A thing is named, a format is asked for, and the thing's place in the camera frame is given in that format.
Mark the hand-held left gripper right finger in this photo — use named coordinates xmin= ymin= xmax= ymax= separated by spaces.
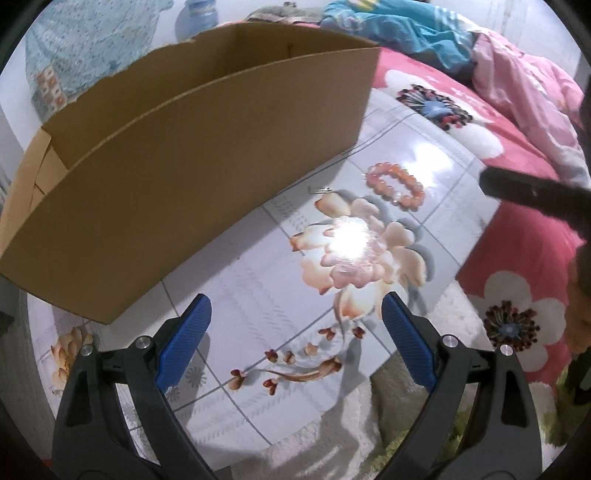
xmin=369 ymin=292 xmax=541 ymax=480

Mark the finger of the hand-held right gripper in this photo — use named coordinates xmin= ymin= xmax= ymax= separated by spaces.
xmin=479 ymin=167 xmax=572 ymax=217

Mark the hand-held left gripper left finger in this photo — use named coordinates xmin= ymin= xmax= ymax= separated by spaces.
xmin=52 ymin=294 xmax=213 ymax=480

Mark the pink orange bead bracelet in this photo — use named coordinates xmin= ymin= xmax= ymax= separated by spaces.
xmin=366 ymin=161 xmax=424 ymax=209

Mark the brown cardboard box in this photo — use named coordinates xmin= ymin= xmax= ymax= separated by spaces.
xmin=0 ymin=23 xmax=382 ymax=325

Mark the person's right hand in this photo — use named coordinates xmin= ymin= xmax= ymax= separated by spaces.
xmin=564 ymin=244 xmax=591 ymax=357

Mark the pink quilt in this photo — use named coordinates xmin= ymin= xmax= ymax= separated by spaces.
xmin=470 ymin=31 xmax=588 ymax=186

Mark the white fluffy rug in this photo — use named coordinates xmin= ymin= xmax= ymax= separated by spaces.
xmin=222 ymin=277 xmax=580 ymax=480

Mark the blue patterned blanket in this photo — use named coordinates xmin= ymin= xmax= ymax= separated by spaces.
xmin=320 ymin=0 xmax=477 ymax=71

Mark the grey patterned pillow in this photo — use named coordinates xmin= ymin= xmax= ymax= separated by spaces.
xmin=246 ymin=4 xmax=325 ymax=25

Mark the blue water jug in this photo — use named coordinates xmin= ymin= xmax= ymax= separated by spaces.
xmin=177 ymin=0 xmax=219 ymax=41

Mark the orange checkered wall strip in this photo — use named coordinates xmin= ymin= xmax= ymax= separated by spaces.
xmin=34 ymin=66 xmax=68 ymax=110

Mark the teal patterned wall cloth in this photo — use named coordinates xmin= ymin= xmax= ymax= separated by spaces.
xmin=24 ymin=0 xmax=172 ymax=112

